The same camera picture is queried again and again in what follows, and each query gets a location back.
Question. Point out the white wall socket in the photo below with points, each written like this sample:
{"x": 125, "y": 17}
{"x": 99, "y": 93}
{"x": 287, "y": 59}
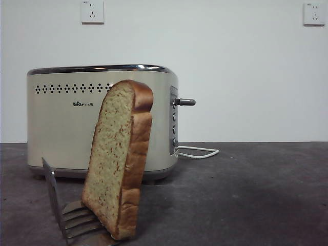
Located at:
{"x": 92, "y": 12}
{"x": 314, "y": 14}

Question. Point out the grey toaster lever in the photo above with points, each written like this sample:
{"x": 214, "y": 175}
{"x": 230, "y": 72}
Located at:
{"x": 185, "y": 102}

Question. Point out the brown-crusted bread slice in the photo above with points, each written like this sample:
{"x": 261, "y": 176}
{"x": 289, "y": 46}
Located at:
{"x": 110, "y": 153}

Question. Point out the cream two-slot toaster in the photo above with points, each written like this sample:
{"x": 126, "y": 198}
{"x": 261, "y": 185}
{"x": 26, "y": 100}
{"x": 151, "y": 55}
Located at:
{"x": 64, "y": 128}

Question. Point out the steel toast rack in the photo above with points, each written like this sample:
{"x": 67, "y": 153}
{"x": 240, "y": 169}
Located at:
{"x": 52, "y": 184}

